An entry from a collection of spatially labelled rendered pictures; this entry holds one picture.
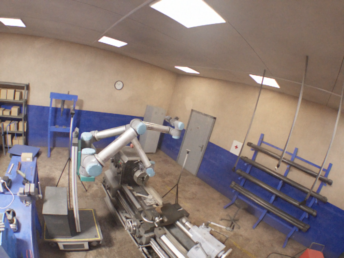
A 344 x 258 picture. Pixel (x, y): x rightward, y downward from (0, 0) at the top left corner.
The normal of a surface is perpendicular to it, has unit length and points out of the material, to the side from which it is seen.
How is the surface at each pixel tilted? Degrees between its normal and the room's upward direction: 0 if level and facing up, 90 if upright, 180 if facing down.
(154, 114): 90
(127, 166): 90
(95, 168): 93
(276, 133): 90
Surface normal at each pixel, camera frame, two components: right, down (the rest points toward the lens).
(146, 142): 0.61, 0.33
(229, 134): -0.75, -0.06
